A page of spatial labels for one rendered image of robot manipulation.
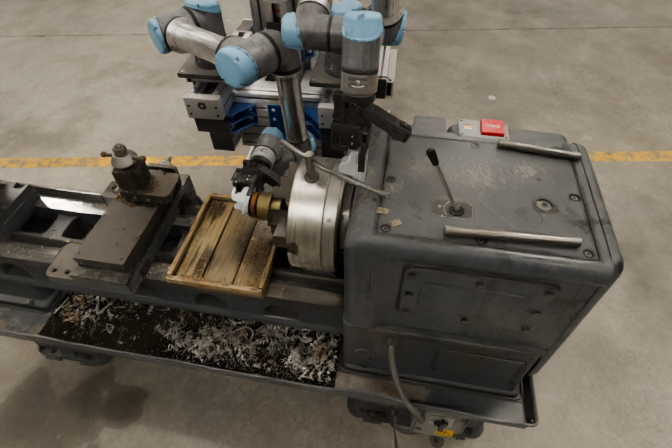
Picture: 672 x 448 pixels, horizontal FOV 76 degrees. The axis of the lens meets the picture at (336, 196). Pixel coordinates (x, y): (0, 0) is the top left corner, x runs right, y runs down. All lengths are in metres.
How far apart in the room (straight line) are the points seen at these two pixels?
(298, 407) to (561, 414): 1.13
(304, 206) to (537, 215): 0.54
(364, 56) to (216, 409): 1.70
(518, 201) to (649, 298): 1.77
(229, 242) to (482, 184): 0.80
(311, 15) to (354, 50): 0.17
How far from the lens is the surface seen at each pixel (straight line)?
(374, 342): 1.37
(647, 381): 2.53
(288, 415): 2.10
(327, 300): 1.31
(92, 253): 1.47
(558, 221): 1.08
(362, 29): 0.85
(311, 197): 1.07
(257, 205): 1.22
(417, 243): 0.95
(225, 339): 1.63
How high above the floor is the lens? 2.00
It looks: 47 degrees down
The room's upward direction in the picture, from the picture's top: 1 degrees counter-clockwise
